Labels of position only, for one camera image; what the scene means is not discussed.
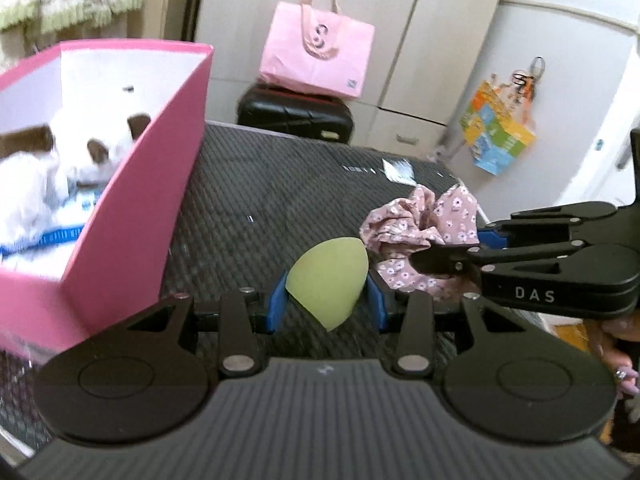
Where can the pink cardboard box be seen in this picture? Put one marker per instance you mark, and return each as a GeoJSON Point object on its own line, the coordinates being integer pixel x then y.
{"type": "Point", "coordinates": [140, 220]}

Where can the pink tote bag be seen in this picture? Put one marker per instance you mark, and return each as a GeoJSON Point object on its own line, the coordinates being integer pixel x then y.
{"type": "Point", "coordinates": [320, 45]}

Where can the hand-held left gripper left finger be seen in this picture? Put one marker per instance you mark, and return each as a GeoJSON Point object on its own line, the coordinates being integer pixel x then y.
{"type": "Point", "coordinates": [278, 307]}

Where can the pink floral scrunchie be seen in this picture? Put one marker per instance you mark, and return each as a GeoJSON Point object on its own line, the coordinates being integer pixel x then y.
{"type": "Point", "coordinates": [400, 230]}

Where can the white wardrobe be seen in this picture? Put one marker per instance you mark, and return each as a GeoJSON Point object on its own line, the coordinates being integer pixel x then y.
{"type": "Point", "coordinates": [410, 35]}

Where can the large white wet wipes pack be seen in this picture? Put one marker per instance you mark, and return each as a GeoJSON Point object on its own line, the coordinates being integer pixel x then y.
{"type": "Point", "coordinates": [45, 240]}

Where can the green makeup sponge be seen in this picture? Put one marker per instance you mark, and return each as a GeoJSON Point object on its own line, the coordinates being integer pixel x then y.
{"type": "Point", "coordinates": [325, 280]}

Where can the black suitcase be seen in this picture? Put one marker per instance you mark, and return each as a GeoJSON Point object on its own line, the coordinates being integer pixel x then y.
{"type": "Point", "coordinates": [295, 115]}

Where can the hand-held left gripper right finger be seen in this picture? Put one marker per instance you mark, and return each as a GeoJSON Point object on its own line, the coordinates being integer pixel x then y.
{"type": "Point", "coordinates": [377, 307]}

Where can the colourful paper bag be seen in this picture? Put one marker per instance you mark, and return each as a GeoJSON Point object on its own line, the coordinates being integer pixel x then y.
{"type": "Point", "coordinates": [500, 130]}

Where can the white door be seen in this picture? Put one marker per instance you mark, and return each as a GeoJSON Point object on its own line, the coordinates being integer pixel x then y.
{"type": "Point", "coordinates": [590, 135]}

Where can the white plush toy brown ears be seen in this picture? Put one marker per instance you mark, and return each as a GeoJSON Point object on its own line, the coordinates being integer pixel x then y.
{"type": "Point", "coordinates": [75, 135]}

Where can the person's right hand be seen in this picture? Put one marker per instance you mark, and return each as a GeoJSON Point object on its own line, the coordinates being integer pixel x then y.
{"type": "Point", "coordinates": [617, 345]}

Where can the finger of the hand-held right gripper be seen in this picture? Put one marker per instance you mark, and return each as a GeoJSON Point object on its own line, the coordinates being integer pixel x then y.
{"type": "Point", "coordinates": [440, 260]}
{"type": "Point", "coordinates": [492, 237]}

